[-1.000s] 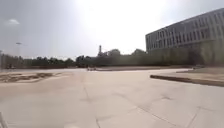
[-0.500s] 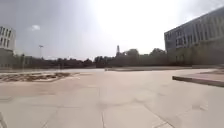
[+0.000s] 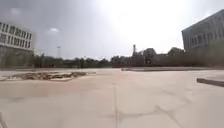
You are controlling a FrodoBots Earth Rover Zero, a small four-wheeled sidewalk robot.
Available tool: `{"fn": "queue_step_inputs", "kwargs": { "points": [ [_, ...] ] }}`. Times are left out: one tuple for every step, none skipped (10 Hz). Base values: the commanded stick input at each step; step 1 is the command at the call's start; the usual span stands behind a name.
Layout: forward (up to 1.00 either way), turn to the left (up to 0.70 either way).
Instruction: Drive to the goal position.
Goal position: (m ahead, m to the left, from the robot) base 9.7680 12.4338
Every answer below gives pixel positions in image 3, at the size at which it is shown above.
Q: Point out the tall tower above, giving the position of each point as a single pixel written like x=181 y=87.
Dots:
x=134 y=50

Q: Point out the long low planter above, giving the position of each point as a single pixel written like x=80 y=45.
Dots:
x=163 y=69

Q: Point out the lamp pole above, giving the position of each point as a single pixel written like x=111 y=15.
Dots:
x=59 y=52

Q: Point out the low planting bed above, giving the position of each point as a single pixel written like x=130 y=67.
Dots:
x=46 y=75

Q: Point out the dark grey building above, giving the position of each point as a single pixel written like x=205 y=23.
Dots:
x=205 y=33

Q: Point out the white building with windows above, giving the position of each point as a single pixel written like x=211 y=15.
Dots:
x=15 y=45

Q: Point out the raised dark planter edge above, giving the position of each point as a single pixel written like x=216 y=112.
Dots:
x=210 y=81

